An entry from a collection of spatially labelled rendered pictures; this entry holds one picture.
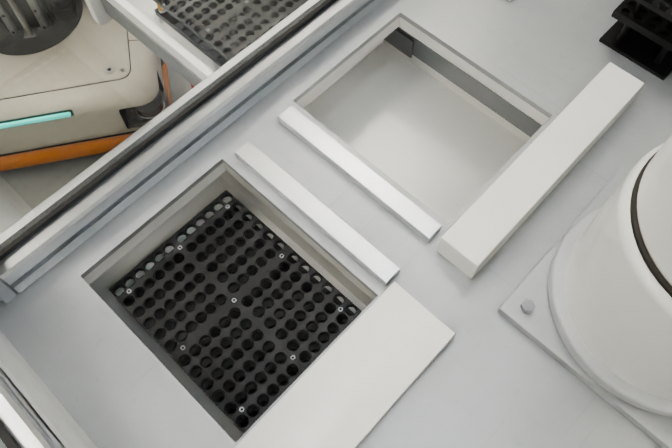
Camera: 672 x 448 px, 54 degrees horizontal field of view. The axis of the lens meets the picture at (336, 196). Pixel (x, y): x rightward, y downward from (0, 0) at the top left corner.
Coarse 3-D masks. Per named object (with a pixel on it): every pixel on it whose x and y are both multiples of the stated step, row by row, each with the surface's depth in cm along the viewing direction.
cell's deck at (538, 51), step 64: (384, 0) 88; (448, 0) 88; (512, 0) 88; (576, 0) 88; (320, 64) 83; (512, 64) 83; (576, 64) 83; (256, 128) 79; (320, 128) 79; (640, 128) 79; (192, 192) 76; (256, 192) 76; (320, 192) 74; (576, 192) 74; (512, 256) 71; (0, 320) 67; (64, 320) 67; (448, 320) 67; (64, 384) 64; (128, 384) 64; (448, 384) 64; (512, 384) 64; (576, 384) 64
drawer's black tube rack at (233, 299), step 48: (192, 240) 76; (240, 240) 80; (144, 288) 74; (192, 288) 77; (240, 288) 74; (288, 288) 77; (336, 288) 74; (192, 336) 71; (240, 336) 74; (288, 336) 71; (336, 336) 71; (240, 384) 69; (288, 384) 69
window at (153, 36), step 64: (0, 0) 48; (64, 0) 52; (128, 0) 57; (192, 0) 63; (256, 0) 71; (320, 0) 80; (0, 64) 51; (64, 64) 56; (128, 64) 62; (192, 64) 69; (0, 128) 55; (64, 128) 61; (128, 128) 68; (0, 192) 60; (64, 192) 67
